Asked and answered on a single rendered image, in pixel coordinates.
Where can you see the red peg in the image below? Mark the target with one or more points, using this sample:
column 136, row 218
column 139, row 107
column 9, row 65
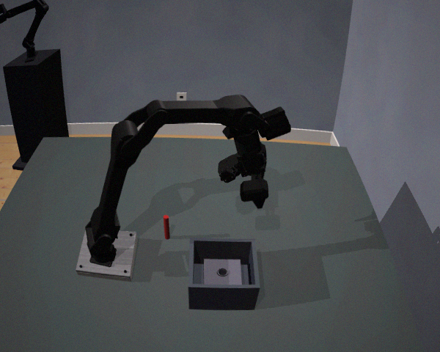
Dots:
column 166, row 227

